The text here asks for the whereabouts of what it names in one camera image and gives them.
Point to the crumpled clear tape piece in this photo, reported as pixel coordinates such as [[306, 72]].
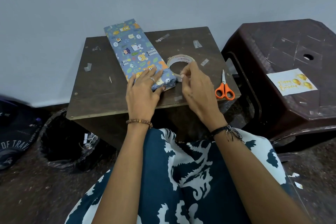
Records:
[[162, 38]]

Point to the white paper scrap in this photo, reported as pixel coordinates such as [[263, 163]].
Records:
[[294, 175], [298, 185]]

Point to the black lined trash bin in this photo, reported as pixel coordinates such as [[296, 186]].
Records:
[[57, 145]]

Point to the person's right hand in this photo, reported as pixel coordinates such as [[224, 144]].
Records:
[[202, 95]]

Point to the clear tape roll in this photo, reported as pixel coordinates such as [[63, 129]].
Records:
[[181, 58]]

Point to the teal white patterned trousers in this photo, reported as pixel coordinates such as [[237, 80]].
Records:
[[183, 179]]

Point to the person's right forearm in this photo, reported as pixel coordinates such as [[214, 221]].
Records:
[[257, 184]]

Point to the small dark wooden table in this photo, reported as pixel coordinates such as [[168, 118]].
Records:
[[97, 92]]

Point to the brown plastic stool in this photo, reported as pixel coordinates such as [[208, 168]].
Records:
[[262, 111]]

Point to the person's left forearm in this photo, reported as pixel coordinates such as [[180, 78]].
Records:
[[123, 179]]

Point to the happy birthday card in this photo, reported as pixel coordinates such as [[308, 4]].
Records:
[[286, 83]]

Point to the black purple backpack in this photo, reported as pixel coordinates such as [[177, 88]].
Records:
[[15, 137]]

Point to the person's left hand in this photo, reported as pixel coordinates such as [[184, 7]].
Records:
[[140, 97]]

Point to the crumpled paper scraps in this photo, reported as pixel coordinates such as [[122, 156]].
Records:
[[89, 141]]

